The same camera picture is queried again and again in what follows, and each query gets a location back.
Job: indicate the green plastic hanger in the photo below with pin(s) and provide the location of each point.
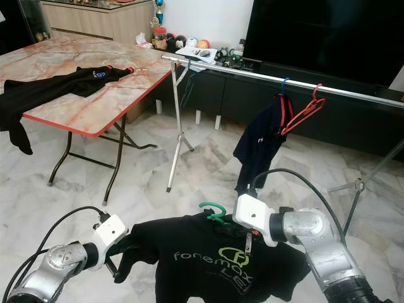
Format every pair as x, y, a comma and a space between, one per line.
214, 205

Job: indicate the black printed T-shirt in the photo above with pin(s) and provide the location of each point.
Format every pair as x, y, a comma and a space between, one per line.
164, 237

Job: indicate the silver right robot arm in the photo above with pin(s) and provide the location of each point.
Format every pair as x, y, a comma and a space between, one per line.
315, 233

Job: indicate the red plastic hanger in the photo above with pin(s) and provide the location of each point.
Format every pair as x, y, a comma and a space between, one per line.
319, 100

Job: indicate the blue plastic hanger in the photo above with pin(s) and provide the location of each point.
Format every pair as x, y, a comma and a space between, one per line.
285, 81

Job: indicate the navy polo shirt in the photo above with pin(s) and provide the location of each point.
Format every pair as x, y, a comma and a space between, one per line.
259, 142

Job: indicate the black TV console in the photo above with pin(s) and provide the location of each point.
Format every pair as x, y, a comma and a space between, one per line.
341, 126

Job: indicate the silver metal clothes rack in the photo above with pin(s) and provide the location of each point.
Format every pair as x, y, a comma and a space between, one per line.
252, 74

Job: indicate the stack of white papers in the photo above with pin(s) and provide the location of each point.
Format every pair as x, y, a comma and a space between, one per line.
197, 55

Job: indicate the orange round plush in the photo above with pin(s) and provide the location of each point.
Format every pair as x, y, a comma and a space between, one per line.
204, 43

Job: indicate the white and blue round plush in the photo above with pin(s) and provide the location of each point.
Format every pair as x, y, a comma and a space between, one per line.
191, 42

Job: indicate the black and white mouse plush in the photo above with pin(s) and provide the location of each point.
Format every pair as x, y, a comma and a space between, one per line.
180, 42

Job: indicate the brown jar with red lid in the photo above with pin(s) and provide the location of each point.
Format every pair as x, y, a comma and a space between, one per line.
160, 38

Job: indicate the marble pattern folding table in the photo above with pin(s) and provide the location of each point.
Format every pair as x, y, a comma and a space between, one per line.
76, 53

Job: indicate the black television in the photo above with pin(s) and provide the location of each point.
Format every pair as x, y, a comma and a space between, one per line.
322, 38

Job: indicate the white tissue box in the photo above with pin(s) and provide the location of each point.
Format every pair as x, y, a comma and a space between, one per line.
142, 41

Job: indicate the blue and gold trophy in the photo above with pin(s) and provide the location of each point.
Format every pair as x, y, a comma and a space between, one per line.
160, 11

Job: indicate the light wooden sideboard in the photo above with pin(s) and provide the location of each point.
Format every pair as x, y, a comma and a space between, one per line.
101, 22

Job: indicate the dark glass display cabinet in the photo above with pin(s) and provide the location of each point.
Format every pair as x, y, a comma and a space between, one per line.
19, 22

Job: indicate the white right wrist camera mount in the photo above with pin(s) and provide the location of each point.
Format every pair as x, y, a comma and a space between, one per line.
252, 218

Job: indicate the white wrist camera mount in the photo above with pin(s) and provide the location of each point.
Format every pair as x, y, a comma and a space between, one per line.
252, 218
110, 232

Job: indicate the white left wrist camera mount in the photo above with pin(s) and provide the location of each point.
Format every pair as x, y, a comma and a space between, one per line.
110, 232

